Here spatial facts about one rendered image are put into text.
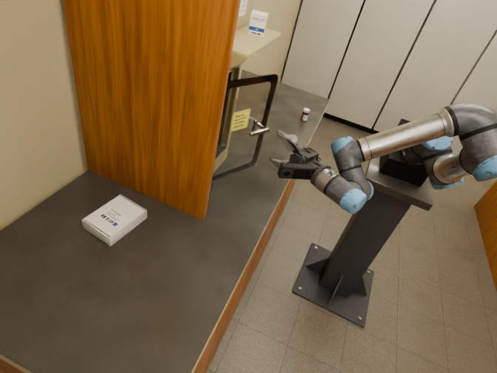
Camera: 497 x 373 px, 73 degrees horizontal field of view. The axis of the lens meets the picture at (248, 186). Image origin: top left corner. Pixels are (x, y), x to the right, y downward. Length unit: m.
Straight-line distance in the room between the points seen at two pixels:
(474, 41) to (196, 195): 3.44
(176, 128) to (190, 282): 0.46
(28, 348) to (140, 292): 0.27
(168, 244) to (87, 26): 0.67
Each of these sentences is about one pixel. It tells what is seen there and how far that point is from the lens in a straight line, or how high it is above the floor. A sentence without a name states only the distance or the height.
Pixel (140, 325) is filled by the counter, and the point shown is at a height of 0.94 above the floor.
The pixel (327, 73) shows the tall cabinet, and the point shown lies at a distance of 4.17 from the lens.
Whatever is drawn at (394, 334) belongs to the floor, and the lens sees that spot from 2.42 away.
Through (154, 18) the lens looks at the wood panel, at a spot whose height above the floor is 1.55.
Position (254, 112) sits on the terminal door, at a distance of 1.23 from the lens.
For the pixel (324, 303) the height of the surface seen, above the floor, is 0.02.
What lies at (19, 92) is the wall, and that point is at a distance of 1.14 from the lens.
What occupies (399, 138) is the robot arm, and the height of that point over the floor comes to 1.36.
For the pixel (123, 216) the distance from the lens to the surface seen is 1.15.
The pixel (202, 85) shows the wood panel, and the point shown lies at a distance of 0.94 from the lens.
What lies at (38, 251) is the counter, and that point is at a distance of 1.16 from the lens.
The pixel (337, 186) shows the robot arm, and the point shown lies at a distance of 1.03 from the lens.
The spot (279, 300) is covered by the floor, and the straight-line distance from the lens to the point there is 2.20.
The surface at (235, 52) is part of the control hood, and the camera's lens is 0.96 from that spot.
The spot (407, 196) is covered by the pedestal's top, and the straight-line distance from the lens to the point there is 1.73.
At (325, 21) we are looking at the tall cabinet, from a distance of 4.07.
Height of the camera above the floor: 1.81
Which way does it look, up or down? 39 degrees down
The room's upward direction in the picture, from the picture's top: 14 degrees clockwise
